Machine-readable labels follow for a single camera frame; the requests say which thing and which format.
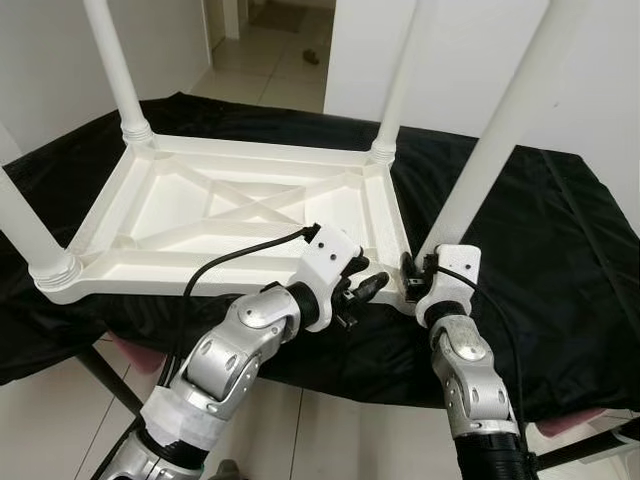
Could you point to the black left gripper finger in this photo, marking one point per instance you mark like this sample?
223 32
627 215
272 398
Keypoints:
372 287
357 267

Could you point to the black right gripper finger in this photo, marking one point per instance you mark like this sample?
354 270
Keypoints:
409 266

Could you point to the white tapered plastic table leg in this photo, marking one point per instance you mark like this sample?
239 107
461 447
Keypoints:
500 130
405 70
25 225
115 70

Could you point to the white plastic table top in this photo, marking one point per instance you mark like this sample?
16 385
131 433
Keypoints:
160 215

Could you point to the black table cloth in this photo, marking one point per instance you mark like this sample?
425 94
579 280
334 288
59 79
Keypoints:
570 300

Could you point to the silver robot left leg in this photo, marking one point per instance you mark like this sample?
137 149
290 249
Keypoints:
225 471

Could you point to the small brown crumpled object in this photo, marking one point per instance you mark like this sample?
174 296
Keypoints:
312 57

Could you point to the black metal table leg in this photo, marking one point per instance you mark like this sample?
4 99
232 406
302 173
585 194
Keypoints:
105 378

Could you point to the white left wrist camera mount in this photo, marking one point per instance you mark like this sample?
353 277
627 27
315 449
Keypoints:
330 258

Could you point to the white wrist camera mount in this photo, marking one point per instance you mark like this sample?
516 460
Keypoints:
455 275
330 258

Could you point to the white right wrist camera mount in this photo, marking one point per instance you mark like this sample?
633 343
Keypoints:
455 275

